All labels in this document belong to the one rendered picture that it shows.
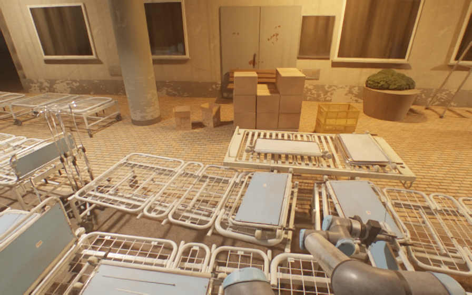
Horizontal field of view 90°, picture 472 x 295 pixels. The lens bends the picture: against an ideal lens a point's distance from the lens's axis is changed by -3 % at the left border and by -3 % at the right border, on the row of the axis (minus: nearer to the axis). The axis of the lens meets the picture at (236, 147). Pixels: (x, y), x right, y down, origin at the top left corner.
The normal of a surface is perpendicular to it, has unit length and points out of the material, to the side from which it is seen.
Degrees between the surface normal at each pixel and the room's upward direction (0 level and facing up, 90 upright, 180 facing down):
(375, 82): 73
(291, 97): 90
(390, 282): 11
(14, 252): 90
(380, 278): 18
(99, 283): 5
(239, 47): 90
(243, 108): 90
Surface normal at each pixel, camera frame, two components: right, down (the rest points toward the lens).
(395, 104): -0.24, 0.61
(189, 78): -0.14, 0.46
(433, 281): 0.00, -0.94
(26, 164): 0.96, 0.13
